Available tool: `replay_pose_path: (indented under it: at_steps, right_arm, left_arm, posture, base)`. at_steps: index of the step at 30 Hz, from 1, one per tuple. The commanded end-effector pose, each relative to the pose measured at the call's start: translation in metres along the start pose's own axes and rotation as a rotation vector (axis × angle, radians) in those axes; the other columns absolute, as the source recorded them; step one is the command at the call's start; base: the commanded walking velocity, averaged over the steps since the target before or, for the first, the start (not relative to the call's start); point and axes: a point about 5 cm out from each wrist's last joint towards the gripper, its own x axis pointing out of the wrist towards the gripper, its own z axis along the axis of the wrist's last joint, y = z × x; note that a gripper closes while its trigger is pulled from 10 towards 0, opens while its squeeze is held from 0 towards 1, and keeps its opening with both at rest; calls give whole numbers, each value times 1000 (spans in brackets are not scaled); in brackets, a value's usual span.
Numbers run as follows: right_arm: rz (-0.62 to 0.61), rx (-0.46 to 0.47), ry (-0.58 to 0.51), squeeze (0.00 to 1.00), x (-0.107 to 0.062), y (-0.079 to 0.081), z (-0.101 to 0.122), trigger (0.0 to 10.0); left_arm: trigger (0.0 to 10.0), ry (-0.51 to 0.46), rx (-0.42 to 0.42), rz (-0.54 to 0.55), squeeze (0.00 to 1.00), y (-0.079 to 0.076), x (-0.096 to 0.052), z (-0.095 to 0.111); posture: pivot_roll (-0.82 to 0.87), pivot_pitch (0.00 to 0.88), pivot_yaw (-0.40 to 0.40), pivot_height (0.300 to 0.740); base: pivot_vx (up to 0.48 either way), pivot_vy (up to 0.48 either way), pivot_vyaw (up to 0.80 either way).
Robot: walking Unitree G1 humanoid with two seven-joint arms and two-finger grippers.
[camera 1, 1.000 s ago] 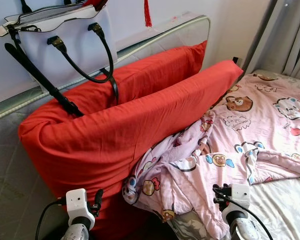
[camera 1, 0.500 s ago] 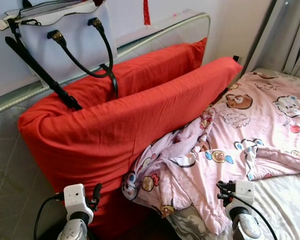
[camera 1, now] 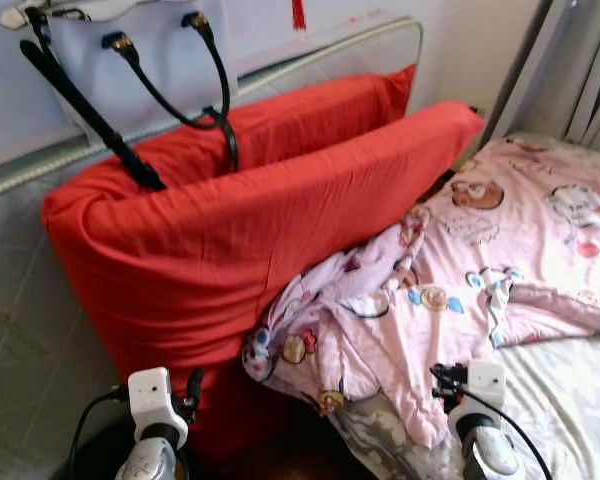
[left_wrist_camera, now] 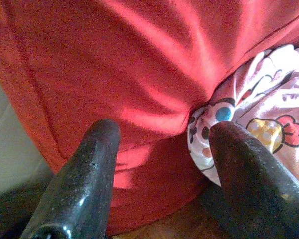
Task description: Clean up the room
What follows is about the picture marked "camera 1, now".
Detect pink cartoon print blanket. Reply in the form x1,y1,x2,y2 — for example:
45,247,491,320
242,135,600,449

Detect bed with grey floral sheet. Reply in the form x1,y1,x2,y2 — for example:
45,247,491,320
325,335,600,480

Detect red folded mattress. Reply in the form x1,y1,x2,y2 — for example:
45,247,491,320
42,65,486,466

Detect grey pleated curtain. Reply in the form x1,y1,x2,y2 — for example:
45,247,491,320
480,0,600,156

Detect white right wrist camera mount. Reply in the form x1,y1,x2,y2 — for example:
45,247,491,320
450,360,508,436

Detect white handbag black handles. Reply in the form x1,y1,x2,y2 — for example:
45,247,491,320
0,0,243,193

